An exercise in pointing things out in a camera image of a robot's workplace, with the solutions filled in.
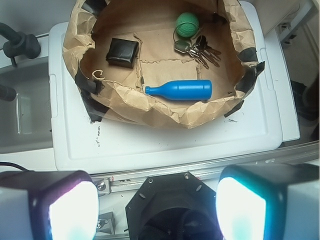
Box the black box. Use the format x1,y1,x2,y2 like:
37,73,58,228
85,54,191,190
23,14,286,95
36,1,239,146
105,38,139,69

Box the brown paper bag bowl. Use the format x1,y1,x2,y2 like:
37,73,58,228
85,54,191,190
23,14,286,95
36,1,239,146
63,0,265,129

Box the blue plastic bottle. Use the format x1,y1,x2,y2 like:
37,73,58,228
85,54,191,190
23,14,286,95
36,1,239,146
145,79,213,101

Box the clear plastic bin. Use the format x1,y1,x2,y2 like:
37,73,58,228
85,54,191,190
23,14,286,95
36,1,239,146
0,57,53,154

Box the green ball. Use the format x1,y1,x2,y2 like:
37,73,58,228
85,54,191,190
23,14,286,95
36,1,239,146
176,12,199,38

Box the black octagonal mount plate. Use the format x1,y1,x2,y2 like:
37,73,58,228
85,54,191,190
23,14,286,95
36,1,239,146
125,172,223,240

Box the black knob clamp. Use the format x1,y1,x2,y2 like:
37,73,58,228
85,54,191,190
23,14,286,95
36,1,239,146
0,22,41,68

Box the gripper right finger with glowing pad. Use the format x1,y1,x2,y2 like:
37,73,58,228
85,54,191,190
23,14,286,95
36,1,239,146
215,163,320,240

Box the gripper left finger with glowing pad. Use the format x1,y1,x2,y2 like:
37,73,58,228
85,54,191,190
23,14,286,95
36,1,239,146
0,170,99,240

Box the bunch of keys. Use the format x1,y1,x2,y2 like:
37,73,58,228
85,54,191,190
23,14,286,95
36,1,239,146
172,27,222,69

